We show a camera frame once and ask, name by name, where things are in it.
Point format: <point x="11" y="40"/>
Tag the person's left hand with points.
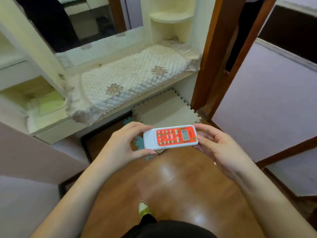
<point x="118" y="149"/>

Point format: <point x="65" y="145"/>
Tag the person's right hand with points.
<point x="225" y="153"/>

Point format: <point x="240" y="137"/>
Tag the person's left thumb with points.
<point x="146" y="154"/>

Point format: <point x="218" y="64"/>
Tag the person's right thumb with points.
<point x="204" y="141"/>

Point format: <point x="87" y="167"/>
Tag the white and orange remote control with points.
<point x="170" y="137"/>

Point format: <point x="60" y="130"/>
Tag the person's right forearm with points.
<point x="270" y="203"/>

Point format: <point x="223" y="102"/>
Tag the person's left forearm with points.
<point x="81" y="195"/>

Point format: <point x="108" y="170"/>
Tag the beige foam puzzle mat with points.
<point x="163" y="109"/>

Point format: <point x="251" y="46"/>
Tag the white and green shoe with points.
<point x="143" y="208"/>

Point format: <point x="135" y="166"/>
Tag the lavender door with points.
<point x="267" y="101"/>

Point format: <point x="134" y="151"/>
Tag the black trousers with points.
<point x="166" y="229"/>

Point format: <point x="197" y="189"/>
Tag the white quilted floral cloth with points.
<point x="128" y="76"/>

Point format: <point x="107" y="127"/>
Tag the cream drawer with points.
<point x="59" y="132"/>

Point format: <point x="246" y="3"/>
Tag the cream corner shelf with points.
<point x="170" y="18"/>

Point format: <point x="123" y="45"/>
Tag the cream dressing table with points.
<point x="29" y="71"/>

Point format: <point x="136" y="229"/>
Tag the dressing table mirror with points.
<point x="81" y="19"/>

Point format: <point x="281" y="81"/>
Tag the brown wooden door frame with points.
<point x="213" y="59"/>

